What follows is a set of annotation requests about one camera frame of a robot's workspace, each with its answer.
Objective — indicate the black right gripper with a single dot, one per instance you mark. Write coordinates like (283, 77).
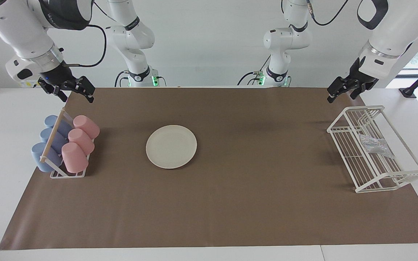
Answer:
(58, 76)

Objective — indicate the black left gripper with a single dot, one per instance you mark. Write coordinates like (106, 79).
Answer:
(357, 78)

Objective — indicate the clear plastic wrap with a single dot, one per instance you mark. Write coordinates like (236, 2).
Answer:
(375, 145)

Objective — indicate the cream round plate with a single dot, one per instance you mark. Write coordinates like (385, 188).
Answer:
(171, 146)

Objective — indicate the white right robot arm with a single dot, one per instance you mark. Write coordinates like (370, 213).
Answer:
(13, 29)

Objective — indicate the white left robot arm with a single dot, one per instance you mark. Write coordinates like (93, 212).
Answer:
(394, 36)

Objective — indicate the pink plastic cup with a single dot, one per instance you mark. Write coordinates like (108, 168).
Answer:
(82, 140)
(74, 158)
(87, 126)

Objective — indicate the blue plastic cup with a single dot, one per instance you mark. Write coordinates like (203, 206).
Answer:
(57, 140)
(40, 157)
(63, 127)

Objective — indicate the brown table mat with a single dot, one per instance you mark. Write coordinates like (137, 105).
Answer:
(230, 210)

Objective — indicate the white wall outlet box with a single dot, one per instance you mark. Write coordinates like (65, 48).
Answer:
(29, 84)

